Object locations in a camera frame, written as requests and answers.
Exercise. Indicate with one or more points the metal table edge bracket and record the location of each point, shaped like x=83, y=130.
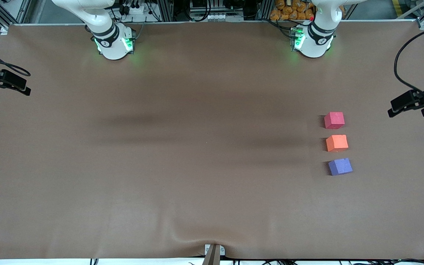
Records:
x=214, y=254

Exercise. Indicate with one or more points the table cover mat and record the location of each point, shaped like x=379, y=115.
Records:
x=87, y=202

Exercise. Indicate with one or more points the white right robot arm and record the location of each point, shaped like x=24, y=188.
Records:
x=112, y=40

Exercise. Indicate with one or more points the purple foam block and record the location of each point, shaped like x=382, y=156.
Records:
x=340, y=166

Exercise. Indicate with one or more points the orange foam block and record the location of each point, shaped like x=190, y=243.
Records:
x=337, y=143

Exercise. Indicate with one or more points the orange netted bag pile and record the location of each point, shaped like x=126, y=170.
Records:
x=293, y=11

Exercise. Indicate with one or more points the white power strip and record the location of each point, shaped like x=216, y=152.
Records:
x=136, y=9

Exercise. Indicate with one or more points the red foam block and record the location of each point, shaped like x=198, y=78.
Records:
x=334, y=120

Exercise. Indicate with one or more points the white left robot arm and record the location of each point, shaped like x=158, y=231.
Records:
x=317, y=40

